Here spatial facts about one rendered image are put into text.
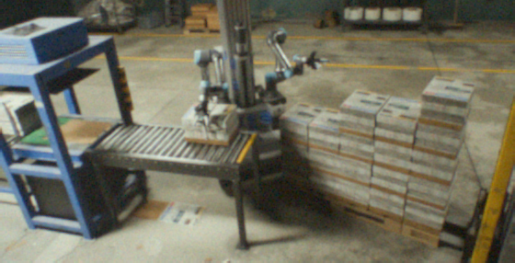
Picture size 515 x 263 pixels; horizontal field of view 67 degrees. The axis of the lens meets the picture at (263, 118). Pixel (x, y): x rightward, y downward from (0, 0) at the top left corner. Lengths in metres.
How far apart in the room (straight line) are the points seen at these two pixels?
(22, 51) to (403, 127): 2.84
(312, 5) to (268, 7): 1.11
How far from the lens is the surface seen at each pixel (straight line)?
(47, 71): 3.21
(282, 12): 10.02
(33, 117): 4.17
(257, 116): 3.88
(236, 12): 3.73
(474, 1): 9.96
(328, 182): 3.56
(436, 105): 2.89
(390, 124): 3.04
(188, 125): 3.19
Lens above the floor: 2.42
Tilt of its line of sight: 27 degrees down
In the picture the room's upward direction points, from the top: 4 degrees counter-clockwise
